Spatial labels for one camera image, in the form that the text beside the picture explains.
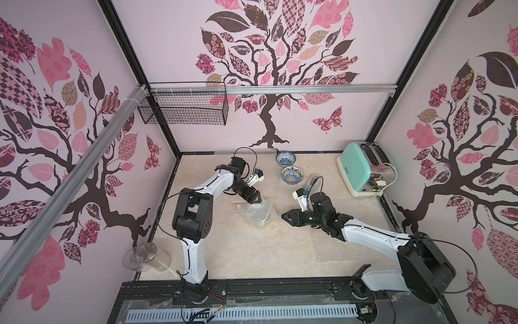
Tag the aluminium frame bar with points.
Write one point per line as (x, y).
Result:
(312, 89)
(16, 260)

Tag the white slotted cable duct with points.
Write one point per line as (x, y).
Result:
(241, 314)

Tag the grey tape dispenser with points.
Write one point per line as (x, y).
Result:
(315, 180)

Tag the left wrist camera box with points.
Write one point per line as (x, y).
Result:
(256, 177)

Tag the aluminium frame bar left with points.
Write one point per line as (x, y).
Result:
(16, 260)

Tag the clear plastic cup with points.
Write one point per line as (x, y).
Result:
(146, 257)

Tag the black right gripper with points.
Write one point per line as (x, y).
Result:
(299, 218)

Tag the mint green toaster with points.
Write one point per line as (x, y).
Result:
(366, 169)

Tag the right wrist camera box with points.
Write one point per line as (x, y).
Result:
(301, 196)

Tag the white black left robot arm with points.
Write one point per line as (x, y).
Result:
(193, 217)

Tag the blue white patterned bowl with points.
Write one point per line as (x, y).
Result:
(285, 158)

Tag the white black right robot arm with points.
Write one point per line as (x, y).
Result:
(421, 269)

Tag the black wire wall basket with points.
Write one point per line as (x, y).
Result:
(186, 103)

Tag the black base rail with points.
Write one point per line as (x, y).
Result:
(383, 306)

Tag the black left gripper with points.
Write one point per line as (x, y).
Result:
(251, 192)

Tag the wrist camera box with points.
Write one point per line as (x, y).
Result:
(256, 177)
(301, 196)

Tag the blue yellow patterned bowl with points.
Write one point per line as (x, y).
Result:
(292, 175)

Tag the aluminium frame bar back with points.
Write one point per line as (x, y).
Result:
(312, 89)

